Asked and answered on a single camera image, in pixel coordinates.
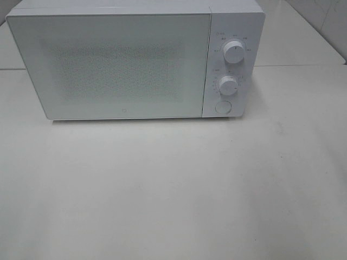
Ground white microwave door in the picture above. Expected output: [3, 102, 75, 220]
[8, 14, 210, 120]

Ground white timer knob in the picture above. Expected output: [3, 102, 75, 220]
[218, 76, 239, 96]

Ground round white door button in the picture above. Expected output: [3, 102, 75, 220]
[215, 101, 232, 114]

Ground white upper power knob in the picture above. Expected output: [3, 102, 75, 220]
[222, 40, 245, 64]

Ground white microwave oven body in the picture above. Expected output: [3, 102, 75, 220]
[6, 1, 265, 118]

